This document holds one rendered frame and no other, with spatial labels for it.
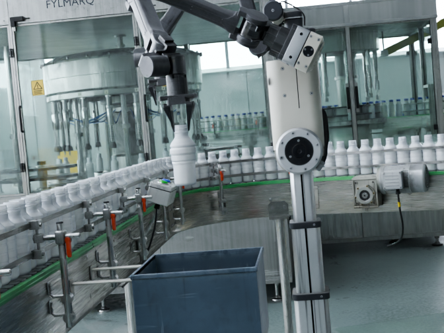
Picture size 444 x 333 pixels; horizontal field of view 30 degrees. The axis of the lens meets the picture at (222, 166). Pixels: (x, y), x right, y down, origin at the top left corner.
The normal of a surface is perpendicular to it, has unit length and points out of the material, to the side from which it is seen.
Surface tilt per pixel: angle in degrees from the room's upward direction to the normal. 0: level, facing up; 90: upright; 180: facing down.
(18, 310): 90
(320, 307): 90
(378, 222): 90
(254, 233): 90
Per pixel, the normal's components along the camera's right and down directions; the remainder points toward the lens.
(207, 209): 0.65, -0.01
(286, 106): -0.08, 0.25
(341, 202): -0.40, 0.08
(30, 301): 0.99, -0.08
